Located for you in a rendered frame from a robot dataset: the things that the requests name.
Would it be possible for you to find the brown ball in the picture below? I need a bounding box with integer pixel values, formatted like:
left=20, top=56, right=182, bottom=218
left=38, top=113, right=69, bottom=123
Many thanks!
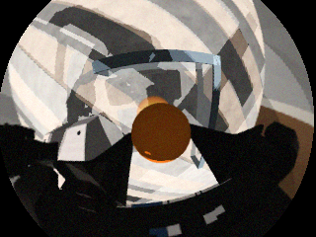
left=130, top=103, right=191, bottom=163

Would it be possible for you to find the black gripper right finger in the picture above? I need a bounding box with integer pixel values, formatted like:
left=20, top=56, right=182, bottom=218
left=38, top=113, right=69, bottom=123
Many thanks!
left=190, top=123, right=264, bottom=185

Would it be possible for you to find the clear l-shaped low wall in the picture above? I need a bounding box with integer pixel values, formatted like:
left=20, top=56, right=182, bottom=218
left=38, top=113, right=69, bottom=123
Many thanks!
left=98, top=62, right=213, bottom=166
left=92, top=48, right=221, bottom=130

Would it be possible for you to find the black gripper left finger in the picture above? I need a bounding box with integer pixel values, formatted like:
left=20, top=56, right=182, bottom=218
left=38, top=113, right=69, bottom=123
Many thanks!
left=52, top=132, right=134, bottom=206

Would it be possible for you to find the translucent orange ball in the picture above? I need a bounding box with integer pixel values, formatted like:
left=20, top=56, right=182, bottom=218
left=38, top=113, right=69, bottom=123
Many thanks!
left=137, top=96, right=167, bottom=114

